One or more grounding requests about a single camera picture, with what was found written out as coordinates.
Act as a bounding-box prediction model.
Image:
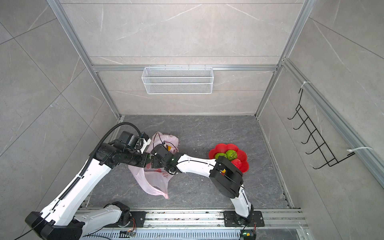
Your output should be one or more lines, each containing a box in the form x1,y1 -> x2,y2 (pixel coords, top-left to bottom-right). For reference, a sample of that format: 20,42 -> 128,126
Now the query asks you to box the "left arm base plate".
116,211 -> 147,228

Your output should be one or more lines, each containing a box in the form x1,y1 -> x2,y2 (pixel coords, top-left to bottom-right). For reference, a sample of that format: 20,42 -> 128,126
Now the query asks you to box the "red flower-shaped plate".
209,144 -> 250,174

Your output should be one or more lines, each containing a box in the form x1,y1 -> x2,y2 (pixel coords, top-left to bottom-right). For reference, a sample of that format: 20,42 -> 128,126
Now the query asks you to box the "aluminium mounting rail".
58,209 -> 309,231

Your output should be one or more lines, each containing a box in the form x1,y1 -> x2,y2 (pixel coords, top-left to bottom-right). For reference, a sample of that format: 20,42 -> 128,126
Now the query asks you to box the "green fake fruit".
226,150 -> 238,161
215,153 -> 228,159

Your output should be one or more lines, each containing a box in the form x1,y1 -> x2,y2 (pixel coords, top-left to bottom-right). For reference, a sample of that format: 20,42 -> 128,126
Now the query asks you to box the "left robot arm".
25,132 -> 151,240

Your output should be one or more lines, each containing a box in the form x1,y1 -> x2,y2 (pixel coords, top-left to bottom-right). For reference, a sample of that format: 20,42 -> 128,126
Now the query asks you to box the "black wire hook rack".
287,89 -> 355,170

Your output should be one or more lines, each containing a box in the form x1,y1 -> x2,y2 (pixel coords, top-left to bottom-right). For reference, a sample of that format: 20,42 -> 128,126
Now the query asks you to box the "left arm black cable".
56,121 -> 142,202

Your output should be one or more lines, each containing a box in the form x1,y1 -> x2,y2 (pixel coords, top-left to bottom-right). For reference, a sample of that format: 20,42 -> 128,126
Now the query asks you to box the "pink plastic bag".
129,132 -> 179,199

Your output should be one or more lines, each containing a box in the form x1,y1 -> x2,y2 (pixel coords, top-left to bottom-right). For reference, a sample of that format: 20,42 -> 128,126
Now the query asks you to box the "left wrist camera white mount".
140,133 -> 152,153

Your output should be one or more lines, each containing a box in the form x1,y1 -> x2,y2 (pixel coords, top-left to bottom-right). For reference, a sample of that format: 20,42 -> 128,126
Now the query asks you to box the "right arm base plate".
223,211 -> 265,228

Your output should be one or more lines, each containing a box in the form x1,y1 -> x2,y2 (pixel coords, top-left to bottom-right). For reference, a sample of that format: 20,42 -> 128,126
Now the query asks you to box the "white wire mesh basket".
142,67 -> 214,95

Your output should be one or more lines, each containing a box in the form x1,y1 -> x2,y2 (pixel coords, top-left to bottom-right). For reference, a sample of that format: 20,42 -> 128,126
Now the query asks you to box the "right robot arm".
151,145 -> 254,225

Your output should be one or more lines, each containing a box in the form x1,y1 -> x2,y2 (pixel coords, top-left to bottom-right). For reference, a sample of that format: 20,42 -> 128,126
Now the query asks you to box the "red fake fruit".
231,159 -> 242,169

